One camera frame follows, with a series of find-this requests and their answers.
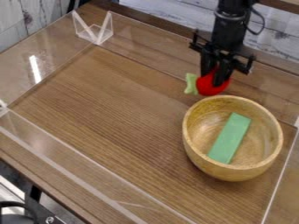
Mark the black metal table frame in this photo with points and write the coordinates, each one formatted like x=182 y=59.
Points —
x=23 y=209

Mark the wooden bowl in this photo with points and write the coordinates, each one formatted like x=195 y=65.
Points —
x=260 y=148

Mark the clear acrylic tray wall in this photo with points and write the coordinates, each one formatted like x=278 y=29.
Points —
x=99 y=195

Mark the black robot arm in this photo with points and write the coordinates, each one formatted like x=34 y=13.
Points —
x=233 y=15

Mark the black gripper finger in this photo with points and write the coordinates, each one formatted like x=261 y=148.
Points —
x=224 y=72
x=208 y=63

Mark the clear acrylic corner bracket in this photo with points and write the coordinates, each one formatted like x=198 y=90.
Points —
x=97 y=34

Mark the green rectangular block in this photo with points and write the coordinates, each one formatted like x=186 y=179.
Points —
x=230 y=138

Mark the red plush fruit green stem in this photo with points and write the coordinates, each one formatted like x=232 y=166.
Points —
x=199 y=85

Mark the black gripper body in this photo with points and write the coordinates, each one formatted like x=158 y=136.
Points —
x=242 y=59

